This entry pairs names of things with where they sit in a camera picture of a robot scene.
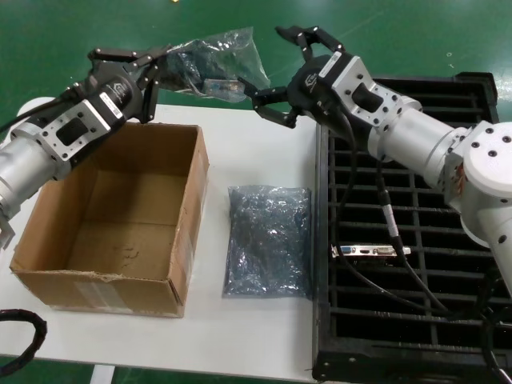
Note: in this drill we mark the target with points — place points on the graphics card with metal bracket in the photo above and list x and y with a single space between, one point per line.
352 251
224 90

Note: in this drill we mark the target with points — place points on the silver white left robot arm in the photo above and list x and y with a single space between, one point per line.
24 160

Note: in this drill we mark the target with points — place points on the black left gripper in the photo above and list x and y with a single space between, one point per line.
120 86

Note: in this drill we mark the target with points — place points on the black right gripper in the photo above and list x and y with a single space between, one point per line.
308 92

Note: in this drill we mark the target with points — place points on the wrist camera silver bracket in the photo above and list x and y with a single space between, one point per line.
348 72
76 132

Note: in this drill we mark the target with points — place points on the black slotted plastic container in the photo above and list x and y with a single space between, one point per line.
322 240

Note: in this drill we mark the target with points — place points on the open brown cardboard box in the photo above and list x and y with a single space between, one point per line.
132 224

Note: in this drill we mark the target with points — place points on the right wrist camera silver bracket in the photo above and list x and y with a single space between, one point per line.
348 72

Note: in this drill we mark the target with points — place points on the left wrist camera silver bracket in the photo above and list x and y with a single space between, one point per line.
76 132

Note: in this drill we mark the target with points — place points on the white table leg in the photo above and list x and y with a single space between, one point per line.
102 376

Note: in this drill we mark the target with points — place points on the translucent blue antistatic bag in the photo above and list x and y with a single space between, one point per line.
224 52
268 240

